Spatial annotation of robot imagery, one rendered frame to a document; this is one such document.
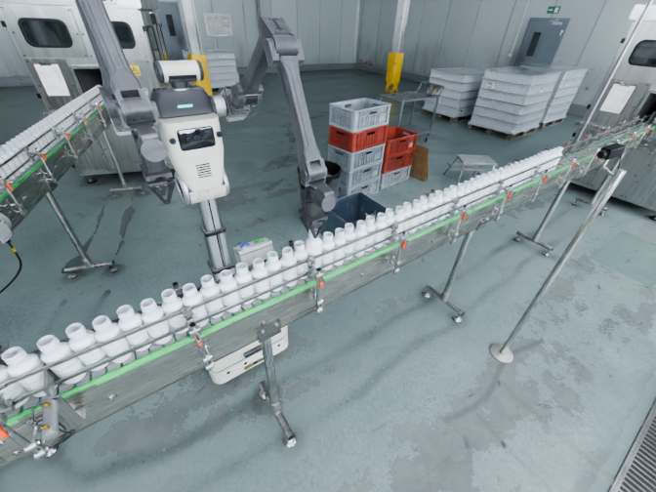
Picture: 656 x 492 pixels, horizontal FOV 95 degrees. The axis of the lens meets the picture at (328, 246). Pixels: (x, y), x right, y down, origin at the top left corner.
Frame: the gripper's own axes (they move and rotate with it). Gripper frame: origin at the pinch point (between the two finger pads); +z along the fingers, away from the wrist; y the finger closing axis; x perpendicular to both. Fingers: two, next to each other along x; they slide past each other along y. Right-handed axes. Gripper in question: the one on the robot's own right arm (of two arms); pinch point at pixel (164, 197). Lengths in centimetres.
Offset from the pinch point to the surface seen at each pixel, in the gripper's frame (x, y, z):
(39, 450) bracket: -50, 26, 50
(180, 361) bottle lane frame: -12, 21, 48
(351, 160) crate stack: 209, -156, 81
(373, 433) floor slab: 60, 55, 139
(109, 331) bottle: -24.9, 17.4, 26.9
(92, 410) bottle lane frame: -38, 21, 51
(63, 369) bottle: -37, 19, 33
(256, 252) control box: 25.1, 2.9, 29.7
